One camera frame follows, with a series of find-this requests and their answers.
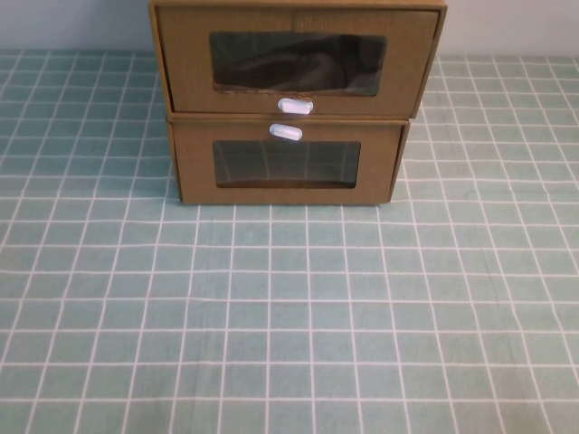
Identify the white plastic drawer handle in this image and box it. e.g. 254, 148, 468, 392
276, 96, 314, 116
268, 122, 304, 142

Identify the brown cardboard drawer with window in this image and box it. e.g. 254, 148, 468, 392
154, 5, 441, 115
171, 120, 403, 205

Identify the brown cardboard shoe box shell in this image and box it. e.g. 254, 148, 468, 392
147, 0, 450, 115
166, 111, 413, 207

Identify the green checked tablecloth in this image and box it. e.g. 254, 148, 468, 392
0, 47, 579, 434

